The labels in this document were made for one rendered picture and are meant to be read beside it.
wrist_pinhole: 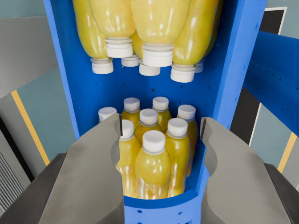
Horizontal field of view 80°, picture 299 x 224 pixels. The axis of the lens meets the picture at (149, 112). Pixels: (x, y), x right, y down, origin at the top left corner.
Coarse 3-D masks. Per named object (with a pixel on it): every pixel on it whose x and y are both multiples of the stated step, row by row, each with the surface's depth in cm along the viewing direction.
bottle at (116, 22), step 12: (96, 0) 22; (108, 0) 21; (120, 0) 21; (96, 12) 23; (108, 12) 22; (120, 12) 22; (108, 24) 23; (120, 24) 23; (132, 24) 24; (108, 36) 25; (120, 36) 25
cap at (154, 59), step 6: (144, 54) 23; (150, 54) 22; (156, 54) 22; (162, 54) 22; (168, 54) 22; (144, 60) 23; (150, 60) 22; (156, 60) 22; (162, 60) 22; (168, 60) 23; (156, 66) 23; (162, 66) 23
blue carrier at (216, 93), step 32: (64, 0) 27; (224, 0) 31; (256, 0) 17; (64, 32) 28; (224, 32) 32; (256, 32) 20; (64, 64) 26; (224, 64) 19; (96, 96) 40; (128, 96) 47; (192, 96) 43; (224, 96) 20; (192, 192) 29
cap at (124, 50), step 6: (108, 48) 26; (114, 48) 25; (120, 48) 25; (126, 48) 26; (132, 48) 27; (108, 54) 26; (114, 54) 26; (120, 54) 26; (126, 54) 26; (132, 54) 28
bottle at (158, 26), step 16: (144, 0) 18; (160, 0) 18; (176, 0) 18; (144, 16) 19; (160, 16) 19; (176, 16) 19; (144, 32) 20; (160, 32) 20; (176, 32) 21; (160, 48) 21
